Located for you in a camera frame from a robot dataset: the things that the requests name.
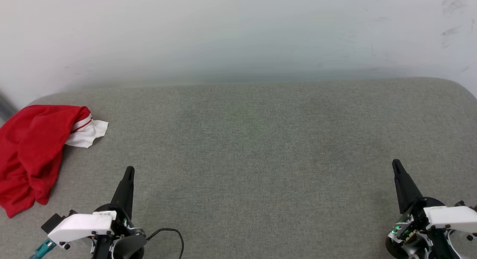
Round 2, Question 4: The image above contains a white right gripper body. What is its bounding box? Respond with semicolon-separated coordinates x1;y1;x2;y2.
388;197;477;245

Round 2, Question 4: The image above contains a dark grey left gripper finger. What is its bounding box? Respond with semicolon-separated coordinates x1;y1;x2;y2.
111;166;135;219

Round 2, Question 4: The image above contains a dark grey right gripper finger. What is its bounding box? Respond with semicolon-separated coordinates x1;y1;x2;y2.
392;159;426;215

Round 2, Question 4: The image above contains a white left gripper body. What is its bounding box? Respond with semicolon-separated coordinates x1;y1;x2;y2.
48;204;146;259

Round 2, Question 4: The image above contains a red and white shirt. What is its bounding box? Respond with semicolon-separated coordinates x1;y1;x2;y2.
0;105;109;218

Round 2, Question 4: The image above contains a grey fabric sofa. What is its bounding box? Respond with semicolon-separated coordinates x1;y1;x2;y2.
0;77;477;259

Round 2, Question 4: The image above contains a teal cable connector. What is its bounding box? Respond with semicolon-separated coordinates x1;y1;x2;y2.
29;239;57;259

